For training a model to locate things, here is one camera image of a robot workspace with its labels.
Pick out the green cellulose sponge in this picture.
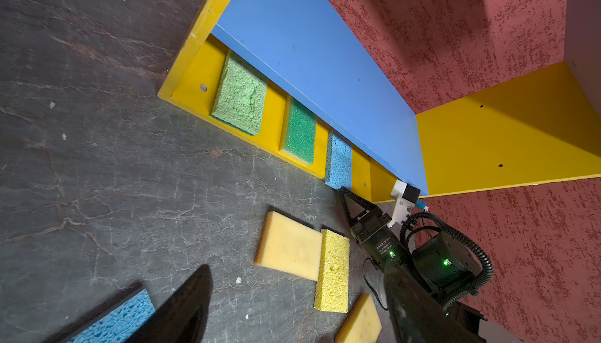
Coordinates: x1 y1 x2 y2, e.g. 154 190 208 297
211 50 268 136

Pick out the blue sponge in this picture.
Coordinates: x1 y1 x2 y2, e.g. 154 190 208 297
63 287 155 342
324 131 352 190

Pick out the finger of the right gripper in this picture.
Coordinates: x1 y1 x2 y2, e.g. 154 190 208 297
337 187 376 227

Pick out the yellow cellulose sponge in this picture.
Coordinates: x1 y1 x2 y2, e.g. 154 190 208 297
314 229 350 313

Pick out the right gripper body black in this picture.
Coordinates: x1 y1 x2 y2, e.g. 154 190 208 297
349 211 408 268

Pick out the tan sponge near mug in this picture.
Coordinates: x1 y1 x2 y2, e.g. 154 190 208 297
335 293 382 343

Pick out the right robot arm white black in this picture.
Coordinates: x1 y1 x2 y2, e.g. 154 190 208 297
338 185 520 342

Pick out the tan sponge middle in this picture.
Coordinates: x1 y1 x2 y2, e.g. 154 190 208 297
254 211 322 281

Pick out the yellow shelf with coloured boards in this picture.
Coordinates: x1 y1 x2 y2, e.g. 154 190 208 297
158 0 600 202

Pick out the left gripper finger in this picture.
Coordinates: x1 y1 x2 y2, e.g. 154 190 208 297
127 265 213 342

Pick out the tan sponge green scrub back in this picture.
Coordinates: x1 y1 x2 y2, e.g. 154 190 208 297
280 96 317 166

